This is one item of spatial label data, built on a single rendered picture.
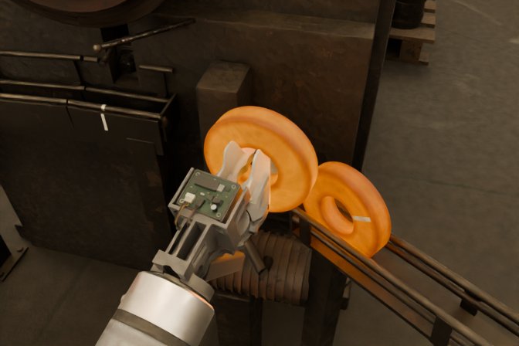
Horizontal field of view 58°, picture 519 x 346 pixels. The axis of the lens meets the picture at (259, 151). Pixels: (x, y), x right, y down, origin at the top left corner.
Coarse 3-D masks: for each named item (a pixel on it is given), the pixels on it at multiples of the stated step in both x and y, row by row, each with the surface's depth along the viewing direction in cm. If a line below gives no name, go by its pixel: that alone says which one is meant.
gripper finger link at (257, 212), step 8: (264, 184) 57; (264, 192) 57; (264, 200) 56; (248, 208) 55; (256, 208) 55; (264, 208) 55; (256, 216) 54; (264, 216) 55; (256, 224) 55; (248, 232) 55; (256, 232) 55
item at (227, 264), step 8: (224, 256) 56; (232, 256) 58; (240, 256) 60; (216, 264) 53; (224, 264) 55; (232, 264) 58; (240, 264) 61; (208, 272) 51; (216, 272) 54; (224, 272) 56; (232, 272) 59; (208, 280) 52
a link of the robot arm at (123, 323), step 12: (120, 312) 45; (108, 324) 46; (120, 324) 44; (132, 324) 44; (144, 324) 43; (108, 336) 44; (120, 336) 43; (132, 336) 43; (144, 336) 43; (156, 336) 43; (168, 336) 44
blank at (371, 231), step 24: (336, 168) 68; (312, 192) 73; (336, 192) 68; (360, 192) 64; (312, 216) 76; (336, 216) 74; (360, 216) 66; (384, 216) 65; (360, 240) 69; (384, 240) 67
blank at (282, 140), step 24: (240, 120) 57; (264, 120) 56; (288, 120) 57; (216, 144) 61; (240, 144) 59; (264, 144) 58; (288, 144) 56; (216, 168) 64; (288, 168) 58; (312, 168) 58; (288, 192) 61
